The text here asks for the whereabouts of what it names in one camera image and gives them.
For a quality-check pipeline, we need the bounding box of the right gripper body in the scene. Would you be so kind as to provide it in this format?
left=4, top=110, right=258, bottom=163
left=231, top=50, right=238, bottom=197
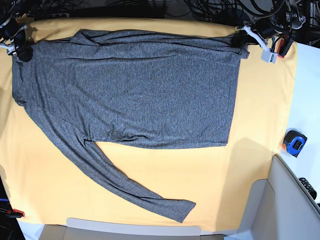
left=3, top=23, right=28, bottom=54

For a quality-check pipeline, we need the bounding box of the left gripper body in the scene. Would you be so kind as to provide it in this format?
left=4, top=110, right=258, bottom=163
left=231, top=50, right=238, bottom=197
left=243, top=19, right=278, bottom=45

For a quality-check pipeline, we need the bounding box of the grey long-sleeve shirt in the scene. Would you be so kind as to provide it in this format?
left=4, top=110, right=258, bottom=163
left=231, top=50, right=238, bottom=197
left=12, top=29, right=249, bottom=223

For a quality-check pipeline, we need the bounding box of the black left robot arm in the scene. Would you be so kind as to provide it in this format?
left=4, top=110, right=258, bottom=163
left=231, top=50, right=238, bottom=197
left=233, top=0, right=306, bottom=50

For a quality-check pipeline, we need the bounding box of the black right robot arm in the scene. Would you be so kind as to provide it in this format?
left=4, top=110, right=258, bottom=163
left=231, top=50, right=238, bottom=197
left=0, top=7, right=249, bottom=64

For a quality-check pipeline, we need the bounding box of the red black clamp right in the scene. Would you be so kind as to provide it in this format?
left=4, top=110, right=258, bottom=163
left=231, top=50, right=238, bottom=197
left=277, top=32, right=296, bottom=59

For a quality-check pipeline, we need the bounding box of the red black clamp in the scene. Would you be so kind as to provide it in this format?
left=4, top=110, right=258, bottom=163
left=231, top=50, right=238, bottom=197
left=277, top=32, right=296, bottom=59
left=5, top=209, right=25, bottom=219

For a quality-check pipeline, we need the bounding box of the blue black tape measure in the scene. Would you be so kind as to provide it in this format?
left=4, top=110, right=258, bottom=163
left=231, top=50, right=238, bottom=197
left=282, top=130, right=308, bottom=158

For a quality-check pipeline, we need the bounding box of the black studded remote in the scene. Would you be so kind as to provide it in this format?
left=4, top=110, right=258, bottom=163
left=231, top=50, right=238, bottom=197
left=299, top=177, right=317, bottom=200

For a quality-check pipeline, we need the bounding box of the red black clamp left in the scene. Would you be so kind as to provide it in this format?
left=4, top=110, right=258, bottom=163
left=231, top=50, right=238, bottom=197
left=5, top=209, right=25, bottom=219

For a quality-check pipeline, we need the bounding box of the white cardboard box right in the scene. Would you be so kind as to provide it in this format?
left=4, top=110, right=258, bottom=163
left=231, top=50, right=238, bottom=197
left=236, top=155, right=320, bottom=240

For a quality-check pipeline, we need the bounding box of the white cardboard box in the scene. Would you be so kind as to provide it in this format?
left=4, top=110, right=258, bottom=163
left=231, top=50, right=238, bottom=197
left=236, top=155, right=320, bottom=240
left=39, top=218, right=238, bottom=240

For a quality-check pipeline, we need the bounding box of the white cardboard box bottom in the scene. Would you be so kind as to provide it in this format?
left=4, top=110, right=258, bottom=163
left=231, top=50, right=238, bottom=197
left=39, top=218, right=238, bottom=240

